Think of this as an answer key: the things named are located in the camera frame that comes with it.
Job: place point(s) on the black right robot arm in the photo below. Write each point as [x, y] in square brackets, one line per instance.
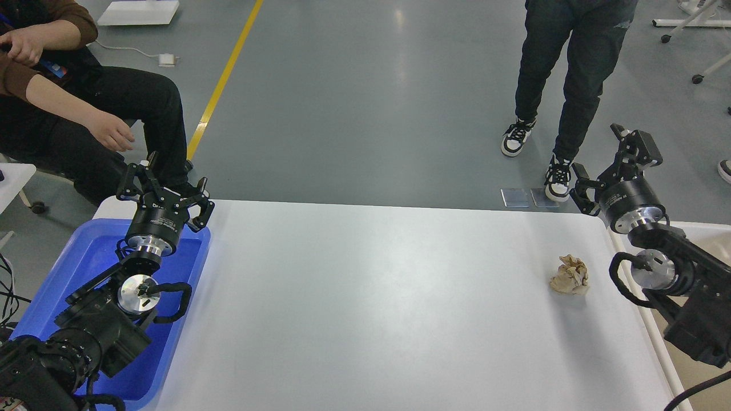
[669, 273]

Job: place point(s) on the white flat board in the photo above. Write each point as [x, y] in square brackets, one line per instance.
[138, 13]

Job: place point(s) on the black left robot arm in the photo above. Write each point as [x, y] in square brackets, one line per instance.
[103, 328]

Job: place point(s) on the metal floor plate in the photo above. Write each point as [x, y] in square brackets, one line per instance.
[541, 200]
[515, 198]

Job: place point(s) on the beige plastic bin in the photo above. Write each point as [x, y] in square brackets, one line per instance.
[687, 285]

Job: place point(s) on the right metal floor plate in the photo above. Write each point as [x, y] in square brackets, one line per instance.
[541, 200]

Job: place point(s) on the standing person black trousers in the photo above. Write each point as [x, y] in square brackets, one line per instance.
[592, 33]

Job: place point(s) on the white side table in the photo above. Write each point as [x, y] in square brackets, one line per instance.
[15, 177]

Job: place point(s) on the seated person brown sweater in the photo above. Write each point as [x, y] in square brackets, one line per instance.
[65, 112]

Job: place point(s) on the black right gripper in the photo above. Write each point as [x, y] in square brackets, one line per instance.
[626, 199]

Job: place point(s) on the beige paper ball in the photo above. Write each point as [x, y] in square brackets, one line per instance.
[571, 277]

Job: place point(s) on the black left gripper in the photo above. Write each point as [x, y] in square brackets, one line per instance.
[157, 222]

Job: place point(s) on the left metal floor plate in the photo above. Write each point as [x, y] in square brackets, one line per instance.
[515, 198]

